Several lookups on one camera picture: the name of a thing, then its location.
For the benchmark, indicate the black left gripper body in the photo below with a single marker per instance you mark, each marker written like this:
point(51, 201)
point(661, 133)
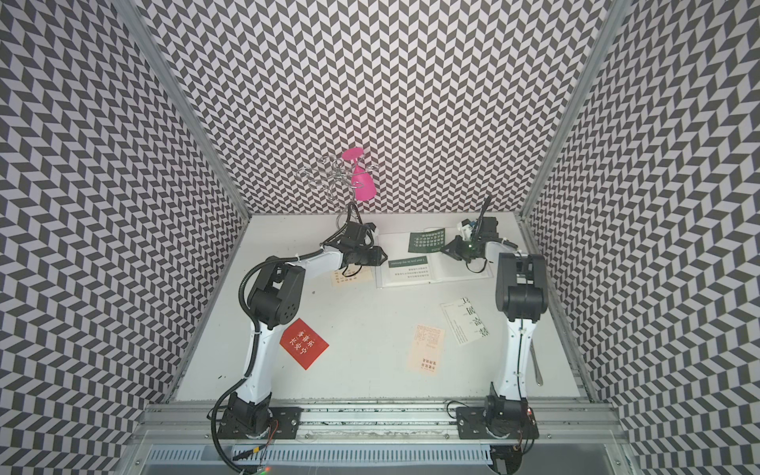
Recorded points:
point(359, 247)

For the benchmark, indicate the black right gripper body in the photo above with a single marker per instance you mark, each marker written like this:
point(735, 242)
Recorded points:
point(465, 248)

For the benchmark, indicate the white photo album bicycle cover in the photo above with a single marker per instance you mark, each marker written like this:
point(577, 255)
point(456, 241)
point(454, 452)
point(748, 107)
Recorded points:
point(444, 268)

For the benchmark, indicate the green white text card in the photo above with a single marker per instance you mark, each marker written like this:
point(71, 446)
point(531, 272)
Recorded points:
point(409, 271)

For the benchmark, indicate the dark green grid card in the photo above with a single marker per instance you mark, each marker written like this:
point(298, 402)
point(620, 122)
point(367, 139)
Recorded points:
point(430, 241)

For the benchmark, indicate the white calligraphy card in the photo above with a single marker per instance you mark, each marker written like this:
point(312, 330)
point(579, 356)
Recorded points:
point(465, 323)

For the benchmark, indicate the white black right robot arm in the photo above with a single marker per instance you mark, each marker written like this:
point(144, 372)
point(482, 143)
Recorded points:
point(521, 295)

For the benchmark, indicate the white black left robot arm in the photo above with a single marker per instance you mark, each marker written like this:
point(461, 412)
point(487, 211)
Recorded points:
point(270, 296)

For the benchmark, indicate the beige calendar card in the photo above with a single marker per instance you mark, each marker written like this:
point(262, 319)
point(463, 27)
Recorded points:
point(352, 275)

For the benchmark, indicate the pink plastic cup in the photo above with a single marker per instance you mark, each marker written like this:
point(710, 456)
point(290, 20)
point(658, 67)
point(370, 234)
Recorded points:
point(361, 181)

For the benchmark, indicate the pale pink card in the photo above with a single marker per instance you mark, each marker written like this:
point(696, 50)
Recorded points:
point(426, 350)

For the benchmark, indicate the red square card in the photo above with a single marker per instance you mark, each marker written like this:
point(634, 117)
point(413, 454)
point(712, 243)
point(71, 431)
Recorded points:
point(303, 344)

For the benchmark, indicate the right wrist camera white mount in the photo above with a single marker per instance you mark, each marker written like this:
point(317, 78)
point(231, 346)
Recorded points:
point(466, 228)

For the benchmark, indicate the chrome wire cup stand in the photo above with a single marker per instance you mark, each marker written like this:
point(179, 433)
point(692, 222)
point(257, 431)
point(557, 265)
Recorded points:
point(331, 176)

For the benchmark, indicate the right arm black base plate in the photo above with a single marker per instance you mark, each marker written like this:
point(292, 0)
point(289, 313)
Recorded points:
point(471, 424)

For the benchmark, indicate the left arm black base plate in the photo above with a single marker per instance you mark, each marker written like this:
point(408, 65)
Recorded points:
point(284, 421)

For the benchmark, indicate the aluminium front rail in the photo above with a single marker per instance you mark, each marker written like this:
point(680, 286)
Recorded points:
point(559, 420)

